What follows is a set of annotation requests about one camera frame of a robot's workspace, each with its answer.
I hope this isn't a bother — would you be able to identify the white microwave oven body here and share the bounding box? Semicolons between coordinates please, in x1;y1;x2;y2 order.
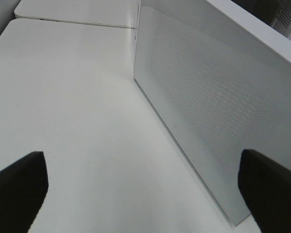
230;0;291;47

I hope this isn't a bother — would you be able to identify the white microwave door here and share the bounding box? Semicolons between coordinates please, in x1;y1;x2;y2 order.
134;0;291;225

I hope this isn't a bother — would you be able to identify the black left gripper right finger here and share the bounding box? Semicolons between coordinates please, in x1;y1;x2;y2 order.
238;149;291;233

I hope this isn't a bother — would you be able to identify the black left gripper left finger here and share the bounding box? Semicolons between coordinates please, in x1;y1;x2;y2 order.
0;151;49;233

